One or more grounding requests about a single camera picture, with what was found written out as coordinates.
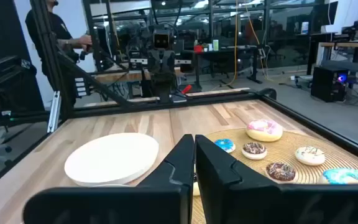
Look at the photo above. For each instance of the large blue frosted donut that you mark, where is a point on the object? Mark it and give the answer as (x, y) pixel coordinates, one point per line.
(346, 176)

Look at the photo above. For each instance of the round woven straw mat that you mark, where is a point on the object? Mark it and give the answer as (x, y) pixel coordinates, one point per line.
(287, 152)

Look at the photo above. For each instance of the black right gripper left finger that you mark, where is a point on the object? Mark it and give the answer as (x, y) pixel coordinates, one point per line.
(166, 199)

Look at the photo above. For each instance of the small blue frosted donut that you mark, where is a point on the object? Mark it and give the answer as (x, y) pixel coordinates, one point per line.
(225, 145)

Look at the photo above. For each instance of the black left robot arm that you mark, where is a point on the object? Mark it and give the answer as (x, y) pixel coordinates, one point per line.
(163, 87)

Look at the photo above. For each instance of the small brown chocolate donut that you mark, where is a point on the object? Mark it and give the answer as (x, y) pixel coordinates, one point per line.
(254, 151)

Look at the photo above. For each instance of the black aluminium rig frame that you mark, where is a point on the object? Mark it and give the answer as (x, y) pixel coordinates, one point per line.
(222, 97)

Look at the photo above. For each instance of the white round plate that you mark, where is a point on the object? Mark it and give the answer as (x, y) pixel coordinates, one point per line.
(110, 158)

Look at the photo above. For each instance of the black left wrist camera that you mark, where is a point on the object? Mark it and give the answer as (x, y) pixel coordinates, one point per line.
(161, 41)

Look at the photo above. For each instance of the small white frosted donut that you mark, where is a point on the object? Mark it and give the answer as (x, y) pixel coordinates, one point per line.
(309, 155)

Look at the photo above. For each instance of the wooden workbench top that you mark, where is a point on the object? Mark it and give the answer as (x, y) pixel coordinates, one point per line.
(117, 76)

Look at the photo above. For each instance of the black computer tower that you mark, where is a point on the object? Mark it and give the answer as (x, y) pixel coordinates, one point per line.
(325, 84)

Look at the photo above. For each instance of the silver metal bracket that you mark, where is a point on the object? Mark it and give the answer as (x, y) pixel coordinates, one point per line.
(54, 115)

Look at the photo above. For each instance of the wooden top table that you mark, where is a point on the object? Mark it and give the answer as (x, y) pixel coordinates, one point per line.
(346, 44)

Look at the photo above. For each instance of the large dark chocolate donut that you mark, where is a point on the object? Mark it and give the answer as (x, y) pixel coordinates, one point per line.
(280, 172)

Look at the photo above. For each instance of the person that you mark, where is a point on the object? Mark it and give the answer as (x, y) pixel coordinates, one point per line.
(51, 28)

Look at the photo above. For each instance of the black office desk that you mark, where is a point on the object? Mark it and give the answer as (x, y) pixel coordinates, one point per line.
(228, 49)

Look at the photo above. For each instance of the small red desk object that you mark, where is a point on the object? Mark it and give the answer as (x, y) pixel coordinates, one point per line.
(198, 48)

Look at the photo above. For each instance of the green white bottle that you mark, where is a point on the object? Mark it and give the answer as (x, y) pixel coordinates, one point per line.
(215, 45)

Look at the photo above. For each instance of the black equipment stack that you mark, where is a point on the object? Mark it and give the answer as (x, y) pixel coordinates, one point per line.
(11, 81)

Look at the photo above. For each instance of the large pink frosted donut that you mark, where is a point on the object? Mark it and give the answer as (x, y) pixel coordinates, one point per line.
(264, 132)

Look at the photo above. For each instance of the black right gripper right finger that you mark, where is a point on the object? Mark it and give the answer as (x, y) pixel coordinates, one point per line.
(228, 199)

